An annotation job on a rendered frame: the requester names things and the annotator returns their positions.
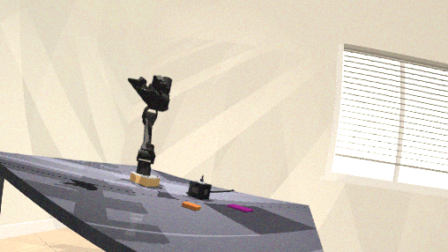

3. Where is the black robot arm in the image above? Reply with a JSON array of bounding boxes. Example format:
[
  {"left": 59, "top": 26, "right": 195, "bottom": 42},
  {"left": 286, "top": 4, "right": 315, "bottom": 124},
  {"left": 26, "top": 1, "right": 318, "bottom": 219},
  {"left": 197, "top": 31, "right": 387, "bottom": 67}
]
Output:
[{"left": 135, "top": 75, "right": 173, "bottom": 176}]

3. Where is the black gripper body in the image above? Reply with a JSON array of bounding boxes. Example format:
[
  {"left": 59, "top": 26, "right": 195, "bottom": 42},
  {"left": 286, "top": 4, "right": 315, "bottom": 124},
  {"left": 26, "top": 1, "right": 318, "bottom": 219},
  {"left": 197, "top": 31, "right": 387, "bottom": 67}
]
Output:
[{"left": 138, "top": 78, "right": 162, "bottom": 107}]

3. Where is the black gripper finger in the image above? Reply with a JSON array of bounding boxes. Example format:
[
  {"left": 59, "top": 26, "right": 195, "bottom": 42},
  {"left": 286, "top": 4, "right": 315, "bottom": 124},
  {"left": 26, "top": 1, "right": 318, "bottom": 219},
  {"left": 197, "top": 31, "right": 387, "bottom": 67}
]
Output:
[
  {"left": 128, "top": 78, "right": 143, "bottom": 88},
  {"left": 134, "top": 86, "right": 154, "bottom": 104}
]

